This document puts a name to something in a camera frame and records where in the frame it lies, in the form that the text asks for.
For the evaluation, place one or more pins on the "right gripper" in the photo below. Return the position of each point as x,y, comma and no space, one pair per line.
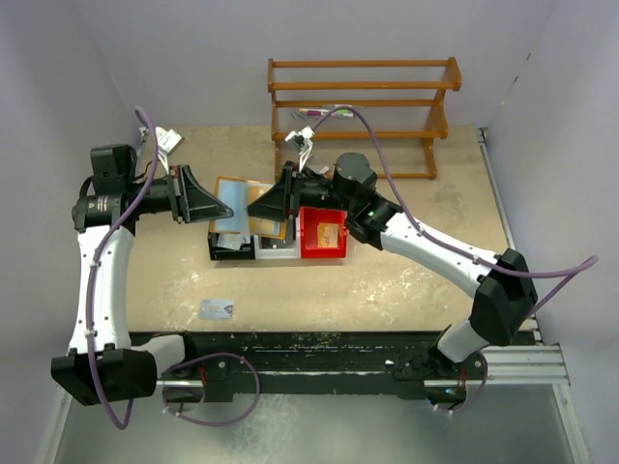
279,198

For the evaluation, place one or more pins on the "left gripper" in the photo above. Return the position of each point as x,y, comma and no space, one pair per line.
189,200

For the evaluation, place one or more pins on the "orange card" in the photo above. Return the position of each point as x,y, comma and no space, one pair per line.
327,235
267,228

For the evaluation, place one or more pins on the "orange leather card holder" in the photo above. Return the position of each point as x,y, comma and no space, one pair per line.
238,193

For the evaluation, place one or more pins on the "white card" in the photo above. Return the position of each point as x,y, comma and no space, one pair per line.
213,309

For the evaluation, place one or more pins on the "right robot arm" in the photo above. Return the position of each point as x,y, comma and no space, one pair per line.
499,285

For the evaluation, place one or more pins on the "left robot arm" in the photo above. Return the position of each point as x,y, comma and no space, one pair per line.
101,361

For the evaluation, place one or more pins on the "white cards in bin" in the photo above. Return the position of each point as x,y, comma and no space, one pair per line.
233,241

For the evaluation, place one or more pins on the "orange card in bin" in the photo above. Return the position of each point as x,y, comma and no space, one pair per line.
327,235

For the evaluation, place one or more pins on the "red plastic bin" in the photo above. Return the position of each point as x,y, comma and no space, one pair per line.
309,219

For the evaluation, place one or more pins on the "white plastic bin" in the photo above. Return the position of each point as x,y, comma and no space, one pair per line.
275,249

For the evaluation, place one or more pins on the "black plastic bin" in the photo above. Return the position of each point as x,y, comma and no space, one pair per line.
221,254

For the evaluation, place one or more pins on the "markers on shelf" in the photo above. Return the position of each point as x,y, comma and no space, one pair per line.
314,113

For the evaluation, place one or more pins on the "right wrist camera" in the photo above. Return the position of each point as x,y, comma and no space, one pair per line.
301,141

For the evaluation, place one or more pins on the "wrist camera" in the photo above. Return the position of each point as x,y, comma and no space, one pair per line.
168,141
301,141

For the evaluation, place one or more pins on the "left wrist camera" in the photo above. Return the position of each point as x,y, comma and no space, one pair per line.
168,141

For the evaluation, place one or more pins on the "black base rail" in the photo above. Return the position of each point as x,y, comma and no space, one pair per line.
402,364

